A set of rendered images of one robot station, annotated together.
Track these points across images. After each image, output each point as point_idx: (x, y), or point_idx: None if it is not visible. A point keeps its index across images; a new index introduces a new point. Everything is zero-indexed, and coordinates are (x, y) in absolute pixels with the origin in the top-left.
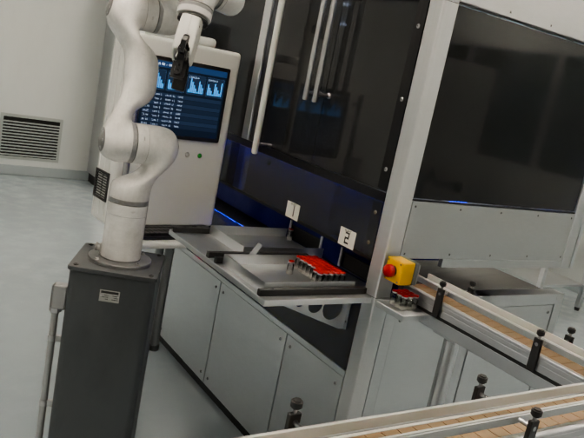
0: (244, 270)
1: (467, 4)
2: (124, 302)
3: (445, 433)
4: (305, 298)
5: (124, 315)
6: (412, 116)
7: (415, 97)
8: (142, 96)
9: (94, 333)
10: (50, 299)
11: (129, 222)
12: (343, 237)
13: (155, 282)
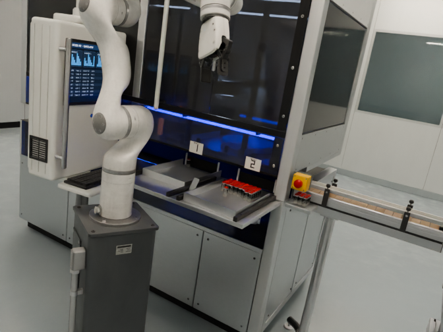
0: (210, 203)
1: (331, 0)
2: (136, 250)
3: None
4: (257, 214)
5: (136, 260)
6: (304, 79)
7: (306, 66)
8: (126, 82)
9: (113, 280)
10: (72, 264)
11: (128, 186)
12: (249, 163)
13: (158, 228)
